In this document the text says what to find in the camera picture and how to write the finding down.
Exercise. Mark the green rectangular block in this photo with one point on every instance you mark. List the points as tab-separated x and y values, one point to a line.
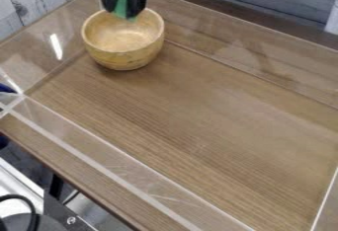
124	9

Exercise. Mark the light wooden bowl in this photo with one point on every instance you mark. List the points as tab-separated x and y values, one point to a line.
120	44

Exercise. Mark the black table leg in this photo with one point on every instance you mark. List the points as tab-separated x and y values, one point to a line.
56	187

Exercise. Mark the clear acrylic tray wall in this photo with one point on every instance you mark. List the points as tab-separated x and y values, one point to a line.
215	140

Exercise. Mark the black metal base plate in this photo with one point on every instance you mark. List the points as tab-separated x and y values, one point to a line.
59	212

